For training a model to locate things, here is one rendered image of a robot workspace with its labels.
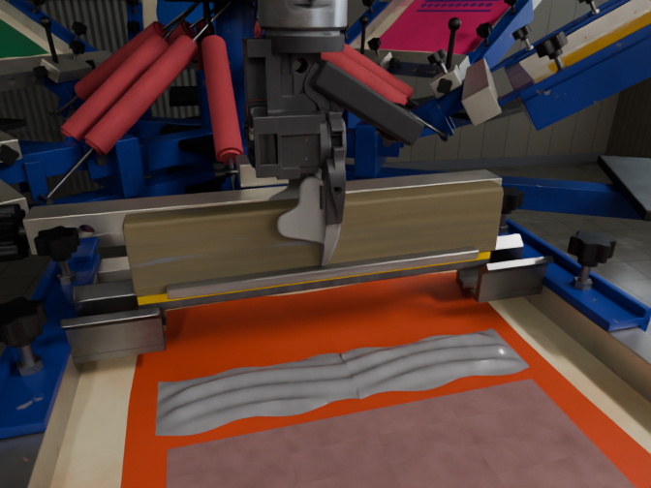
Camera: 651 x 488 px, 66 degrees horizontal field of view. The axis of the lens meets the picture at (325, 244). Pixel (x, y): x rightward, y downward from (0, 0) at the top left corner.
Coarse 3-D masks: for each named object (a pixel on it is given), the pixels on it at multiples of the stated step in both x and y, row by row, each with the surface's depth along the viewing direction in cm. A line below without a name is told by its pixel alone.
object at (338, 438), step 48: (192, 336) 55; (240, 336) 55; (288, 336) 55; (144, 384) 48; (144, 432) 42; (240, 432) 42; (288, 432) 42; (336, 432) 42; (144, 480) 38; (192, 480) 38; (240, 480) 38; (288, 480) 38; (336, 480) 38; (384, 480) 38
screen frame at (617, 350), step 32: (544, 288) 58; (576, 320) 54; (608, 352) 50; (640, 352) 47; (64, 384) 44; (640, 384) 46; (64, 416) 43; (0, 448) 36; (32, 448) 36; (0, 480) 34; (32, 480) 34
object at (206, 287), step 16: (400, 256) 52; (416, 256) 52; (432, 256) 52; (448, 256) 53; (464, 256) 53; (272, 272) 49; (288, 272) 49; (304, 272) 49; (320, 272) 50; (336, 272) 50; (352, 272) 51; (368, 272) 51; (176, 288) 47; (192, 288) 47; (208, 288) 47; (224, 288) 48; (240, 288) 48; (256, 288) 49
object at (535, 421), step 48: (336, 288) 65; (384, 288) 65; (432, 288) 65; (336, 336) 55; (384, 336) 55; (480, 384) 48; (528, 384) 48; (384, 432) 42; (432, 432) 42; (480, 432) 42; (528, 432) 42; (576, 432) 42; (624, 432) 42; (432, 480) 38; (480, 480) 38; (528, 480) 38; (576, 480) 38; (624, 480) 38
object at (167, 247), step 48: (384, 192) 51; (432, 192) 51; (480, 192) 52; (144, 240) 45; (192, 240) 46; (240, 240) 48; (288, 240) 49; (384, 240) 52; (432, 240) 53; (480, 240) 55; (144, 288) 47
